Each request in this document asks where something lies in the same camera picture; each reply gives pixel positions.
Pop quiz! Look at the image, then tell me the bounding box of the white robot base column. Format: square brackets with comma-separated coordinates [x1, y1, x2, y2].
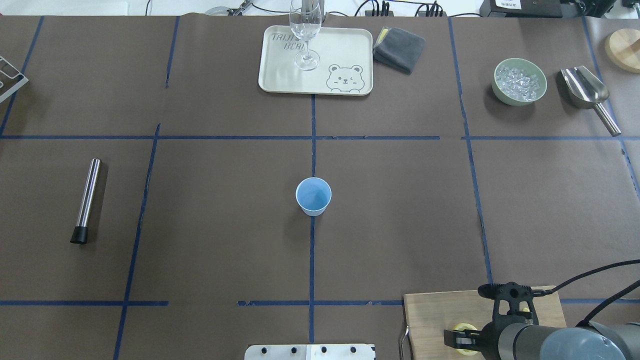
[244, 343, 377, 360]

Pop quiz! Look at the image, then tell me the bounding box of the clear wine glass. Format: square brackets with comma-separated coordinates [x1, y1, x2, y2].
[289, 0, 323, 71]

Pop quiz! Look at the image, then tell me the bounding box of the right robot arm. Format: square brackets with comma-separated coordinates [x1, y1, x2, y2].
[443, 282, 640, 360]

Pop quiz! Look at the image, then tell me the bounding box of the white wire cup rack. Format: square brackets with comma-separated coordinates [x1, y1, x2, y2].
[0, 56, 29, 103]

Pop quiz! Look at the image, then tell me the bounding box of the light blue plastic cup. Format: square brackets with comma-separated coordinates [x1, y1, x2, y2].
[295, 177, 332, 217]

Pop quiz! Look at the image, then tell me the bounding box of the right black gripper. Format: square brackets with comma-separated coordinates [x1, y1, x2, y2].
[443, 282, 540, 349]

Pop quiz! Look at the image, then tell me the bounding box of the dark grey folded cloth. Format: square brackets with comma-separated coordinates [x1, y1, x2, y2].
[372, 27, 426, 75]

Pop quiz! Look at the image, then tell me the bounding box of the cream bear serving tray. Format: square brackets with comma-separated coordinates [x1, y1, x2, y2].
[258, 25, 374, 96]

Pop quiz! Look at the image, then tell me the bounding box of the steel muddler black tip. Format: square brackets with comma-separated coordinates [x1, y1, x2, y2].
[70, 158, 102, 245]

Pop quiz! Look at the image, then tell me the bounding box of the metal ice scoop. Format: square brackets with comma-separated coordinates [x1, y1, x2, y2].
[560, 65, 622, 137]

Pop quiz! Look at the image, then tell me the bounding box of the wooden cutting board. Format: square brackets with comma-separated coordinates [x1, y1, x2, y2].
[403, 286, 576, 360]

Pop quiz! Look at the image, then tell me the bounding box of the lemon slice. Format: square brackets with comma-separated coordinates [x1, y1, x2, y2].
[453, 322, 478, 357]

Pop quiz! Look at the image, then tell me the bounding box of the green bowl of ice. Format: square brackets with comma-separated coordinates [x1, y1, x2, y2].
[491, 58, 547, 107]

